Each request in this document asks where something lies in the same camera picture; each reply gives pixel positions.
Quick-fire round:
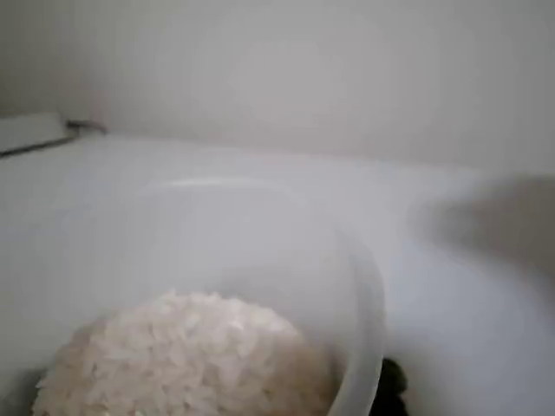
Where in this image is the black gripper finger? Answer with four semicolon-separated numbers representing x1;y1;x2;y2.
375;357;411;416

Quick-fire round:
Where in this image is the white uncooked rice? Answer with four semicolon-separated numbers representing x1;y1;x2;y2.
32;289;344;416

